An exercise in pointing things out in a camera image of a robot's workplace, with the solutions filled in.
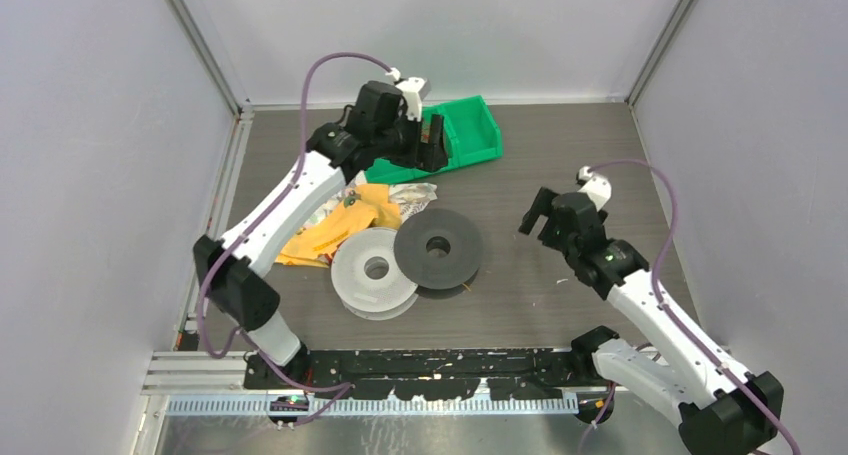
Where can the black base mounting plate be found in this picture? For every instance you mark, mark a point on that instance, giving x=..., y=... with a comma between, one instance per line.
x=446, y=374

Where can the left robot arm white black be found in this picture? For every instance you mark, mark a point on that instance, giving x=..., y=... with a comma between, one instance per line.
x=232, y=268

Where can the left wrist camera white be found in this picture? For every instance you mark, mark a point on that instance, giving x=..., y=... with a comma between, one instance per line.
x=414, y=91

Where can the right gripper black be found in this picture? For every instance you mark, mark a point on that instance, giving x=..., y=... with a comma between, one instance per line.
x=541, y=206

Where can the dark grey cable spool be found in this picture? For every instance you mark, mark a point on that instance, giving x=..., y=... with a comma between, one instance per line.
x=441, y=251

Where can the white slotted cable duct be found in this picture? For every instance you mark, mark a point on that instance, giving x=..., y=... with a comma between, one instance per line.
x=301, y=406

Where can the white plastic cable spool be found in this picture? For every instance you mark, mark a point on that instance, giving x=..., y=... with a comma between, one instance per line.
x=367, y=279

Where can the green three-compartment bin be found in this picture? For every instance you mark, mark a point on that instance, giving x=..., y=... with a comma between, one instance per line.
x=471, y=136

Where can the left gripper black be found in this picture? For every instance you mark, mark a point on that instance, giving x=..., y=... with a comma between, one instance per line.
x=436, y=157

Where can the floral patterned cloth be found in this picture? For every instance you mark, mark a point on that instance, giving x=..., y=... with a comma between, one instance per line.
x=411, y=200

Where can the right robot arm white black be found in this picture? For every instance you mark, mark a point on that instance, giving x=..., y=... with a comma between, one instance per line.
x=717, y=405

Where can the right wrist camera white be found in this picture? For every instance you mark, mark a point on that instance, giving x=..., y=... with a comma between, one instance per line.
x=596, y=186

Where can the yellow snack bag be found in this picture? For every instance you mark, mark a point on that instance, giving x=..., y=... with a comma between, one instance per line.
x=366, y=206

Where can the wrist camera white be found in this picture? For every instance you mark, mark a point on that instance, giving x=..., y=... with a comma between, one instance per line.
x=414, y=91
x=596, y=186

